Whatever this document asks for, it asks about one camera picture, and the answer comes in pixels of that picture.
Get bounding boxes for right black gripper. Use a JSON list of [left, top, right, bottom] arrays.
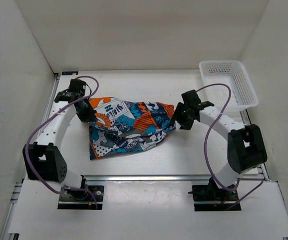
[[170, 102, 195, 131]]

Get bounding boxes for colourful patterned shorts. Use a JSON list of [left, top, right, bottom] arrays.
[[89, 97, 176, 160]]

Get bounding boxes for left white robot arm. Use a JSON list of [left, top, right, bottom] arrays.
[[23, 75, 97, 200]]

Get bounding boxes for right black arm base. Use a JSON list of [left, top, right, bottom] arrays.
[[188, 179, 242, 212]]

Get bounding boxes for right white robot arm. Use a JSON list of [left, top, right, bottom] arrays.
[[171, 90, 268, 200]]

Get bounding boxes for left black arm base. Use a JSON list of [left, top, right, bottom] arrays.
[[57, 181, 105, 211]]

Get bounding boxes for white perforated plastic basket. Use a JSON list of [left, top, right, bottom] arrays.
[[199, 59, 259, 112]]

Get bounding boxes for black corner bracket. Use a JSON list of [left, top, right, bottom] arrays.
[[61, 71, 79, 76]]

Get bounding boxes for aluminium front rail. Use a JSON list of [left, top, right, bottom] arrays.
[[85, 174, 210, 182]]

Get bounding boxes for aluminium rail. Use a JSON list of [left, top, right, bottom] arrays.
[[10, 72, 61, 205], [85, 174, 210, 182], [232, 110, 270, 181]]

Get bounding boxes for aluminium right rail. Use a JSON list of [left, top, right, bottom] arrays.
[[232, 110, 270, 181]]

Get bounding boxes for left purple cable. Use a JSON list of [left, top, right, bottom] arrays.
[[25, 75, 100, 210]]

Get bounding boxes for purple cable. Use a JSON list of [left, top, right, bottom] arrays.
[[25, 75, 100, 210], [195, 83, 264, 210]]

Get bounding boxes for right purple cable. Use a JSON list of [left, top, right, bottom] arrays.
[[195, 83, 264, 210]]

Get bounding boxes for aluminium left rail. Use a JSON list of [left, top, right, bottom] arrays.
[[10, 72, 61, 205]]

